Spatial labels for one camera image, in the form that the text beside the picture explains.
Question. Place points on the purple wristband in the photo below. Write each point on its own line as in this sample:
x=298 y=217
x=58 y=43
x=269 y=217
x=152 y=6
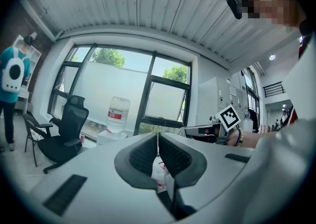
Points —
x=238 y=141

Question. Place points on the round ceiling light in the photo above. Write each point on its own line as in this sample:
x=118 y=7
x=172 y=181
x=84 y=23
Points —
x=272 y=57

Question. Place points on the grey metal lockers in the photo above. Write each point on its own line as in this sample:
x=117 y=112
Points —
x=209 y=99

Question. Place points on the large clear water bottle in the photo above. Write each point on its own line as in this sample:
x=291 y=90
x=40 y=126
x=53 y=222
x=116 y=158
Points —
x=118 y=111

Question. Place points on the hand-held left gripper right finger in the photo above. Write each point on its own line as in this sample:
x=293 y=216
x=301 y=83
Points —
x=212 y=168

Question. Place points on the pink cup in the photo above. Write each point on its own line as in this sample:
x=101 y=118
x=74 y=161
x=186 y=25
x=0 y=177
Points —
x=83 y=139

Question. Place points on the clear red-capped water jug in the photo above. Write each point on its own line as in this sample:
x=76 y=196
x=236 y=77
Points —
x=159 y=173

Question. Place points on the black head-worn camera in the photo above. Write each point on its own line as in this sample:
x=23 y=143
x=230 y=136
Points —
x=234 y=6

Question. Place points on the white water dispenser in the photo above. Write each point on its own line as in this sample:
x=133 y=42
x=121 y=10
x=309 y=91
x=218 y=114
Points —
x=106 y=137

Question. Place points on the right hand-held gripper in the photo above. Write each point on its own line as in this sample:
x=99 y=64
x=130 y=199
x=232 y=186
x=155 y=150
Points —
x=228 y=118

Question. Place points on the black window frame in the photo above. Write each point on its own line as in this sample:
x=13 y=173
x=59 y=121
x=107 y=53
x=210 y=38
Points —
x=147 y=87

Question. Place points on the black mesh headrest office chair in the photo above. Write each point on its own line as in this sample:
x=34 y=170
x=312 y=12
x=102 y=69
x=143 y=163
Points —
x=71 y=116

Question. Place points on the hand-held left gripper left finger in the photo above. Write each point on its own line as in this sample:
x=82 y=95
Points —
x=98 y=188

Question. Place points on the small dark cushioned chair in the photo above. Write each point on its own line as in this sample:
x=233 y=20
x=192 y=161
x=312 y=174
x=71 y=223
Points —
x=30 y=122

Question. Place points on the grey clothes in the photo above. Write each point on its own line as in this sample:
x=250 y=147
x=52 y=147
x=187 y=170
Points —
x=284 y=168

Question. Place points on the person's right forearm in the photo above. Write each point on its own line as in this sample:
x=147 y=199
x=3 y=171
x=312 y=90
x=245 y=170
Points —
x=249 y=139

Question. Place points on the person's head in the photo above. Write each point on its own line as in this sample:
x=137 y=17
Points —
x=271 y=0

